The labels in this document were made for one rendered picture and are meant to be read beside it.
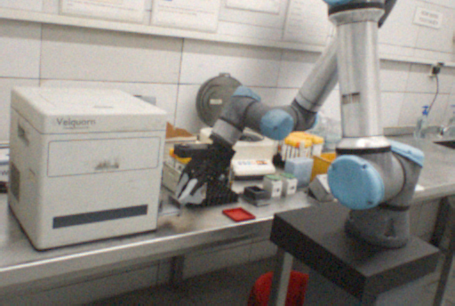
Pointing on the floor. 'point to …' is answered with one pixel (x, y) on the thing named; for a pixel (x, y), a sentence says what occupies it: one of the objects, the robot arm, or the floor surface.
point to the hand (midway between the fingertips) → (177, 202)
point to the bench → (50, 269)
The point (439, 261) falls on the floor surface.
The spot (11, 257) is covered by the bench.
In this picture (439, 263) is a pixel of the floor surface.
